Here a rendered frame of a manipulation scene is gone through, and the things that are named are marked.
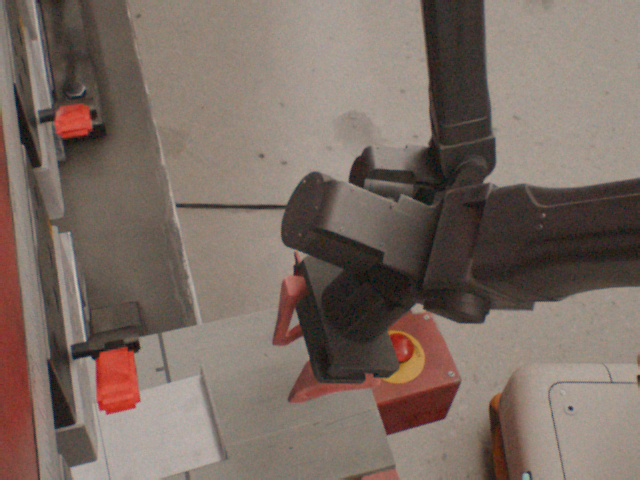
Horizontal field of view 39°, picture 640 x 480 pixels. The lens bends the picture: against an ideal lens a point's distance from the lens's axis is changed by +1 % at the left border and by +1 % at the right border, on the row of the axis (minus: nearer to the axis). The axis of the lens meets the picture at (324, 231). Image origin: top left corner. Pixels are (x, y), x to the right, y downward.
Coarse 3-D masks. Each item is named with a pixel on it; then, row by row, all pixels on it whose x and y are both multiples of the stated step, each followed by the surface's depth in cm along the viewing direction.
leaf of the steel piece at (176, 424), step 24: (168, 384) 82; (192, 384) 82; (96, 408) 80; (144, 408) 80; (168, 408) 81; (192, 408) 81; (120, 432) 79; (144, 432) 79; (168, 432) 79; (192, 432) 79; (216, 432) 80; (120, 456) 78; (144, 456) 78; (168, 456) 78; (192, 456) 78; (216, 456) 78
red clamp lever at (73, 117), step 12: (48, 108) 66; (60, 108) 62; (72, 108) 61; (84, 108) 63; (48, 120) 66; (60, 120) 58; (72, 120) 58; (84, 120) 59; (96, 120) 67; (60, 132) 58; (72, 132) 59; (84, 132) 59
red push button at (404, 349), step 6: (390, 336) 108; (396, 336) 108; (402, 336) 108; (396, 342) 108; (402, 342) 108; (408, 342) 108; (396, 348) 107; (402, 348) 107; (408, 348) 107; (414, 348) 108; (396, 354) 107; (402, 354) 107; (408, 354) 107; (402, 360) 107; (408, 360) 107
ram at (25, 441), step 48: (0, 0) 59; (0, 144) 44; (0, 192) 41; (0, 240) 38; (0, 288) 36; (0, 336) 33; (0, 384) 32; (48, 384) 44; (0, 432) 30; (48, 432) 41
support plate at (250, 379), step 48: (144, 336) 85; (192, 336) 85; (240, 336) 85; (144, 384) 82; (240, 384) 83; (288, 384) 83; (240, 432) 80; (288, 432) 80; (336, 432) 80; (384, 432) 81
